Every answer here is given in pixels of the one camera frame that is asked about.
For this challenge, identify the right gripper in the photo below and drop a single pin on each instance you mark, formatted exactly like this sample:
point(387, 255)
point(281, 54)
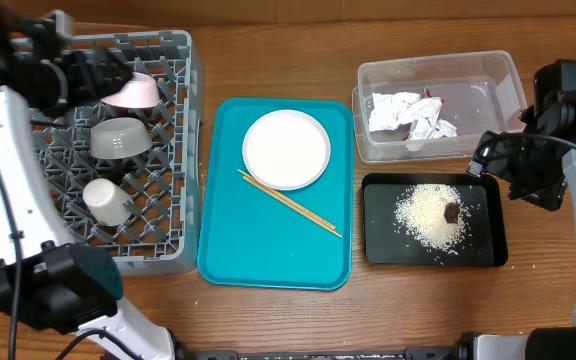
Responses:
point(510, 163)

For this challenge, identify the white wrapper waste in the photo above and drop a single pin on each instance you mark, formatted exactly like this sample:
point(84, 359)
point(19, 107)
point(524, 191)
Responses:
point(419, 113)

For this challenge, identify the pile of white rice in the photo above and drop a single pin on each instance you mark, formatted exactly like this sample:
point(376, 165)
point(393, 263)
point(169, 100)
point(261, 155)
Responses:
point(419, 212)

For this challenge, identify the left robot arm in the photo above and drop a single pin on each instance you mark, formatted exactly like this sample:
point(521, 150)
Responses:
point(47, 279)

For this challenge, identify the teal plastic serving tray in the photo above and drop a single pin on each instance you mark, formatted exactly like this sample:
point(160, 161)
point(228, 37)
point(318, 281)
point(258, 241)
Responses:
point(247, 237)

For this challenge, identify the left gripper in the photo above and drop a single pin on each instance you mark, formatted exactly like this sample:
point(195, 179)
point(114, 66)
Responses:
point(91, 89)

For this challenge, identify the black rectangular tray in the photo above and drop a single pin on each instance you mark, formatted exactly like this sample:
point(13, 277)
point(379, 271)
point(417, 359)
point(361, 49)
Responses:
point(487, 246)

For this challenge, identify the brown food scrap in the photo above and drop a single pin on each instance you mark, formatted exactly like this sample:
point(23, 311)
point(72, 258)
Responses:
point(452, 213)

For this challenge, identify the grey bowl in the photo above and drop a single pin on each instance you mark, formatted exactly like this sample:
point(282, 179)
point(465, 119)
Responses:
point(119, 138)

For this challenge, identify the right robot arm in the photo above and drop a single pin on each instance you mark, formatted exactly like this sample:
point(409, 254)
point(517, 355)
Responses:
point(553, 114)

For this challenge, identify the clear plastic waste bin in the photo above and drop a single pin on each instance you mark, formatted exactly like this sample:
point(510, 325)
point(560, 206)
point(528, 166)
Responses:
point(480, 91)

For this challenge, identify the pink bowl with food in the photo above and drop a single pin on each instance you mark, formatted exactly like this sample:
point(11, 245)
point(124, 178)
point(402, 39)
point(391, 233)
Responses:
point(140, 92)

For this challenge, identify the white paper cup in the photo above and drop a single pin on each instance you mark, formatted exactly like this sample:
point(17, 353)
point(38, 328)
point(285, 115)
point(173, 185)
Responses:
point(105, 200)

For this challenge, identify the large white plate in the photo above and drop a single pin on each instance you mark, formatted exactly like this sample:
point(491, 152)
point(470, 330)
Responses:
point(286, 149)

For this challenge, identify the wooden chopstick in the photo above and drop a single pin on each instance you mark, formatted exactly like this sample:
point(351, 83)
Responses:
point(298, 206)
point(303, 215)

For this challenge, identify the grey plastic dishwasher rack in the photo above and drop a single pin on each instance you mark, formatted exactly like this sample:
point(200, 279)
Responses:
point(161, 235)

